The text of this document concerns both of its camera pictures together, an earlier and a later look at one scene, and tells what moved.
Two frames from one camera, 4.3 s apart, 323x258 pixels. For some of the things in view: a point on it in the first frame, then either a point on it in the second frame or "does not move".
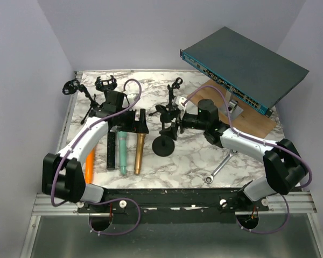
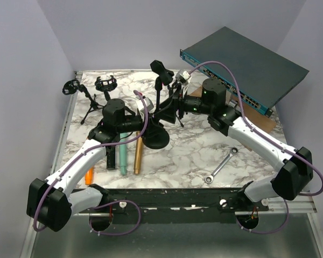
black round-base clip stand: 164,145 -> 158,133
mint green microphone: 122,136 does not move
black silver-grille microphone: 111,157 does not move
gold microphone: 141,138 does not move
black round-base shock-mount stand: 106,85 does not move
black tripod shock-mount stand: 72,86 does not move
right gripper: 171,131 -> 168,111
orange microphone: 89,167 does not move
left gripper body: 126,120 -> 146,134
